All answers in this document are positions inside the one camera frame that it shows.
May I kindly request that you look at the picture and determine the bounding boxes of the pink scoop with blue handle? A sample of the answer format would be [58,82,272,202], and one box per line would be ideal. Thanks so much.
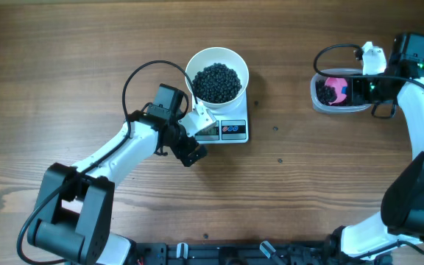
[325,77,348,105]

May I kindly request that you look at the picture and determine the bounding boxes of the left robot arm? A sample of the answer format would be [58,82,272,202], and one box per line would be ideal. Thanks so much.
[18,107,216,264]

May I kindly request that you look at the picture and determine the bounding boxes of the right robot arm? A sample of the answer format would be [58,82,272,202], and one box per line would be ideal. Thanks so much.
[315,32,424,264]

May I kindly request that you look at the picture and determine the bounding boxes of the white digital kitchen scale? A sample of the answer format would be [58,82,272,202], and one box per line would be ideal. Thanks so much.
[194,92,249,144]

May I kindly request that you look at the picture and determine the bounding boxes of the black beans in bowl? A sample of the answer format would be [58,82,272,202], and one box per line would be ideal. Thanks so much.
[193,63,242,104]

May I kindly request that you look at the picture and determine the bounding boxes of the white round bowl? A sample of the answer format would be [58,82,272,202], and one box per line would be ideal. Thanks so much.
[185,47,250,115]

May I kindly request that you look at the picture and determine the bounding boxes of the black beans in container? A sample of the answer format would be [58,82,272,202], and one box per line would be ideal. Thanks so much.
[315,80,347,106]

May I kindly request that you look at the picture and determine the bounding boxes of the clear plastic container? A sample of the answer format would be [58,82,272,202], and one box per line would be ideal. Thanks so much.
[310,68,370,114]

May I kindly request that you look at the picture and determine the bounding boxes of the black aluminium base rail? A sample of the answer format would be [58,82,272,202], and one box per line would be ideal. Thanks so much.
[123,241,393,265]

